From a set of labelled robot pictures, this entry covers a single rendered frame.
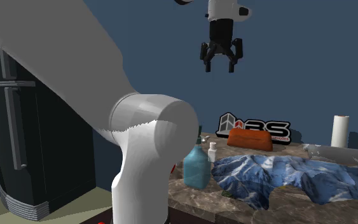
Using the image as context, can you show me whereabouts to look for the white paper towel roll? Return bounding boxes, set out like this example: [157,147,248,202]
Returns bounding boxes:
[331,115,350,149]

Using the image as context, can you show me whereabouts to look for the small white bottle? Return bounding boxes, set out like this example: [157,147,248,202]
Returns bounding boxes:
[207,141,218,164]

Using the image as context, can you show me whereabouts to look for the orange-brown bread loaf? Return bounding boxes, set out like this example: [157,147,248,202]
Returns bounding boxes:
[226,128,274,152]

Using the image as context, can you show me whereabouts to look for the teal spray bottle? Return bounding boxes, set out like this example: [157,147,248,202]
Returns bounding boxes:
[182,125,212,190]

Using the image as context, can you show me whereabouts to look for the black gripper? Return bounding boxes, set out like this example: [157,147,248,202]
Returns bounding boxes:
[200,18,244,74]

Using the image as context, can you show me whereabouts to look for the grey flat tray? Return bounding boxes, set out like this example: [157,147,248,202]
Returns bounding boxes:
[301,143,358,169]

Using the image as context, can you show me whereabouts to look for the blue and white cloth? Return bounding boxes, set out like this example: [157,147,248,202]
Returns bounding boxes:
[210,154,358,211]

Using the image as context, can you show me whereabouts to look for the black refrigerator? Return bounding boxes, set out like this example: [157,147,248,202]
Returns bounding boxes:
[0,31,97,222]

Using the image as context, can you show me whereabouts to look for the black and white logo sign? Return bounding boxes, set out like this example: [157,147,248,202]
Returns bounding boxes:
[215,112,293,145]

